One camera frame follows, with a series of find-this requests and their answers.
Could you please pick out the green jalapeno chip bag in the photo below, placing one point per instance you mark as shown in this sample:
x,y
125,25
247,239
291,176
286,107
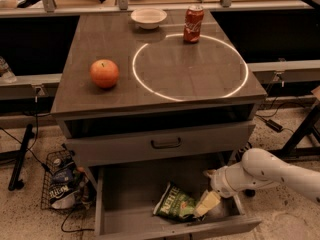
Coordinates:
x,y
175,204

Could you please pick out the orange apple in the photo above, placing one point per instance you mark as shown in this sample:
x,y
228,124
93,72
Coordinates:
x,y
104,73

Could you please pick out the black wire basket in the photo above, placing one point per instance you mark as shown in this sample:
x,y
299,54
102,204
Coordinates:
x,y
52,162

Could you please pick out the snack bags in basket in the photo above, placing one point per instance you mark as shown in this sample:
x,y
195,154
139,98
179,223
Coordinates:
x,y
66,185

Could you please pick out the black power adapter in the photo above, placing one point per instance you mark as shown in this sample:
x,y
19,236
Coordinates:
x,y
273,125

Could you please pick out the grey drawer cabinet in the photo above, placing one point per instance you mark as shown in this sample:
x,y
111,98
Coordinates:
x,y
164,83

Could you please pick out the black table leg left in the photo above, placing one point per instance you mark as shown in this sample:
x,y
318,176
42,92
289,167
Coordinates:
x,y
15,182

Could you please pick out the black drawer handle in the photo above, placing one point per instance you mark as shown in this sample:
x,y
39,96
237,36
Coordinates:
x,y
166,143

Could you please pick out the white ceramic bowl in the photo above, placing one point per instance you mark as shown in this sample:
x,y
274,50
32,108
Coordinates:
x,y
148,18

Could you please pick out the black table frame right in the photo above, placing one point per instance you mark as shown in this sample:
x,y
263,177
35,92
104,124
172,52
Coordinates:
x,y
310,125

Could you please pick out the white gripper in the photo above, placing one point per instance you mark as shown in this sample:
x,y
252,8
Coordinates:
x,y
219,182

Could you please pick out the grey upper drawer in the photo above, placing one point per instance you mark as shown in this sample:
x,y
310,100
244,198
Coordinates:
x,y
121,148

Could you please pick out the open grey lower drawer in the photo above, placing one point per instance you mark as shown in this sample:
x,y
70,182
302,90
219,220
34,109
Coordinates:
x,y
127,194

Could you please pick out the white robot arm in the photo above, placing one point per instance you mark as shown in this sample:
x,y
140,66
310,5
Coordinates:
x,y
258,169

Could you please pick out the red coca-cola can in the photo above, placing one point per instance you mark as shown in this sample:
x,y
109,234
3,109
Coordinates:
x,y
192,26

